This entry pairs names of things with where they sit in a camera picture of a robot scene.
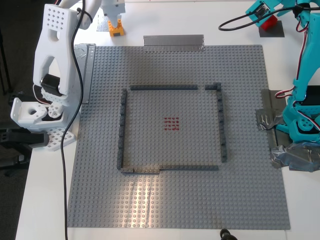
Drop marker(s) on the wide grey tape strip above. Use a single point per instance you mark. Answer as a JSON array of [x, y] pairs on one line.
[[175, 42]]

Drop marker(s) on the flat grey tape piece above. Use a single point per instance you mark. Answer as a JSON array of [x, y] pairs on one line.
[[272, 100]]

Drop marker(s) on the black knob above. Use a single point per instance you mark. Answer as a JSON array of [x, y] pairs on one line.
[[226, 235]]

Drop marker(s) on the small crumpled grey tape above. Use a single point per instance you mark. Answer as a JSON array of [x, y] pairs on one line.
[[267, 120]]

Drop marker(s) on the short dark grey corner brick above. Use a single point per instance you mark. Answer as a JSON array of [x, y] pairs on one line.
[[211, 87]]

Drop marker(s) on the light grey brick strip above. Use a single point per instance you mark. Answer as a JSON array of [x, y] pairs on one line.
[[140, 170]]

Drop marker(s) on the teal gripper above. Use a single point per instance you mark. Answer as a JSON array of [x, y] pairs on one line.
[[263, 15]]

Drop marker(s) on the black table clamp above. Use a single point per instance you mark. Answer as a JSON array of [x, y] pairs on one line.
[[22, 138]]

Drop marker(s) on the small red lego cube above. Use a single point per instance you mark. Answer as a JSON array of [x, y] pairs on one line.
[[268, 23]]

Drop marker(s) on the black clamp foot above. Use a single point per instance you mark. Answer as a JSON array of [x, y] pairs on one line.
[[12, 160]]

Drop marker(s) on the teal wrist camera box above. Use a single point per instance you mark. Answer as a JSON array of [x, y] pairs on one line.
[[260, 11]]

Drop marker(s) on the yellow lego cube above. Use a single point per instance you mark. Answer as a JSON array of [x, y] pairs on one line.
[[116, 32]]

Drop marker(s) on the large crumpled grey tape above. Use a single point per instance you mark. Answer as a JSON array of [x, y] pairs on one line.
[[292, 157]]

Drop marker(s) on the black thin stand leg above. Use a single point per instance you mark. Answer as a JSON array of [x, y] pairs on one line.
[[3, 62]]

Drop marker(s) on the grey lego baseplate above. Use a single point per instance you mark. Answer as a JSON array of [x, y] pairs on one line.
[[175, 200]]

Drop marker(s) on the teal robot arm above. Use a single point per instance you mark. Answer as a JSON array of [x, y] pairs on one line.
[[310, 62]]

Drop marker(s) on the long dark grey brick wall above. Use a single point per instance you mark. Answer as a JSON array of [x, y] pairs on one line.
[[221, 125], [123, 125], [162, 87], [190, 167]]

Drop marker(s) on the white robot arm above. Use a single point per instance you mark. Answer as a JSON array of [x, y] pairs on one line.
[[55, 37]]

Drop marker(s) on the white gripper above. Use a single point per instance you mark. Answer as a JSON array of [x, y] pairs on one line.
[[113, 13]]

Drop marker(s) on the long grey tape strip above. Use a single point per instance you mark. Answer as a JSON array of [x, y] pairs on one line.
[[86, 75]]

